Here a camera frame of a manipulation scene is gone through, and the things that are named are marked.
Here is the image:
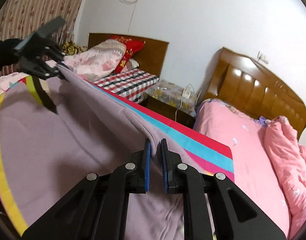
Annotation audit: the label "black left sleeve forearm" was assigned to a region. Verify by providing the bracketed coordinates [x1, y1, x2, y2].
[0, 38, 21, 72]

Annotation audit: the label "rainbow striped blanket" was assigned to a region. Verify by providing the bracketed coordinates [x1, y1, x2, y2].
[0, 76, 234, 239]

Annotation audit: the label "pink bed sheet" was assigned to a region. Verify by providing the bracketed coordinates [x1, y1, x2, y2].
[194, 99, 290, 236]

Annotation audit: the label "dark brown flat headboard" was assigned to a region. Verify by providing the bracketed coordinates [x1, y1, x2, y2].
[88, 33, 169, 76]

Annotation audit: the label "leopard print cushion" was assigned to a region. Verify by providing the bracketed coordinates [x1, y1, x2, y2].
[60, 41, 88, 56]

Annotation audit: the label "striped floral curtain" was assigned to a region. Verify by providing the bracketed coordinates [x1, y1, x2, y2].
[0, 0, 90, 78]

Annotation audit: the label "pink floral folded quilt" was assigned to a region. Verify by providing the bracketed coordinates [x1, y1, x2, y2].
[45, 39, 127, 82]

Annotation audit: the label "nightstand with floral cover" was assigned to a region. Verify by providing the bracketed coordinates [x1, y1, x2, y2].
[140, 80, 196, 128]

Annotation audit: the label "pink crumpled quilt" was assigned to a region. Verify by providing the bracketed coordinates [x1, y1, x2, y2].
[264, 116, 306, 238]

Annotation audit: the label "glossy brown padded headboard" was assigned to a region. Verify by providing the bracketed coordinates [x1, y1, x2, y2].
[203, 47, 306, 138]

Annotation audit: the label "lilac fleece pants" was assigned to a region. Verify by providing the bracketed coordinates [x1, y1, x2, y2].
[0, 68, 213, 239]

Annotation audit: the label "red black plaid sheet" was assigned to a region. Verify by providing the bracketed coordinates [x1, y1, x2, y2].
[94, 68, 160, 103]

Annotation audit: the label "white charger with cable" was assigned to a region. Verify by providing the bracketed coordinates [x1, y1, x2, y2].
[175, 83, 201, 121]

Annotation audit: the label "red embroidered pillow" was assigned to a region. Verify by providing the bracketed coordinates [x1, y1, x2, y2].
[110, 35, 146, 74]

